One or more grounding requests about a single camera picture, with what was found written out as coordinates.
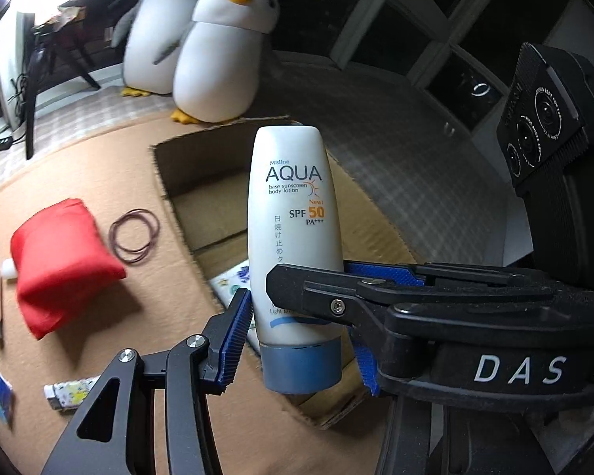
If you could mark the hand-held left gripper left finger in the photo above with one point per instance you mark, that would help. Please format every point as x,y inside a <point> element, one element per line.
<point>232,344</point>

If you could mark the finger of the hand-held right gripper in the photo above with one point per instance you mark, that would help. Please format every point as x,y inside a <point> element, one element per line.
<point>321,299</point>
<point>381,271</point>

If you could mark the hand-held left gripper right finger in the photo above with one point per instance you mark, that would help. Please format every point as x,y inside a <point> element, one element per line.
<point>367,368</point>

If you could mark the cardboard box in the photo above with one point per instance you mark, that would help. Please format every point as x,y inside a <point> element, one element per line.
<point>376,217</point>

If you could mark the white sunscreen bottle blue cap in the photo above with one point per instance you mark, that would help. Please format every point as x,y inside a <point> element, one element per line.
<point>292,208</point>

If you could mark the small patterned white tube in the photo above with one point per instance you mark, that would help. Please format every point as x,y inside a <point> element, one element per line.
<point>72,390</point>

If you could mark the red fabric pouch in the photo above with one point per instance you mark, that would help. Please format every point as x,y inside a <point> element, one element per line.
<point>59,262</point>

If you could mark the white floral packet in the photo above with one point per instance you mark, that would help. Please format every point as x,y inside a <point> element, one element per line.
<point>230,282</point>

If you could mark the checked blanket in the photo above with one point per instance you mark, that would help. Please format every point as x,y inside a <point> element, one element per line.
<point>401,158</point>

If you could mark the dark rubber band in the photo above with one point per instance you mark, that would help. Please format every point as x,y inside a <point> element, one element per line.
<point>138,209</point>
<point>133,262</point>

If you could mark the small white bottle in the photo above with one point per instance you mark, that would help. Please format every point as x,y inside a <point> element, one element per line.
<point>9,269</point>

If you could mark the penguin plush toy dark cap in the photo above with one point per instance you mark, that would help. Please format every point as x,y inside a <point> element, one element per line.
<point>218,74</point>

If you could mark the black tripod stand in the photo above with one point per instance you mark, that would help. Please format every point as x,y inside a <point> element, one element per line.
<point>33,104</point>

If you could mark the white window frame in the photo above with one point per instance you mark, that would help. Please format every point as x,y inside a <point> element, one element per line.
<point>359,24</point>

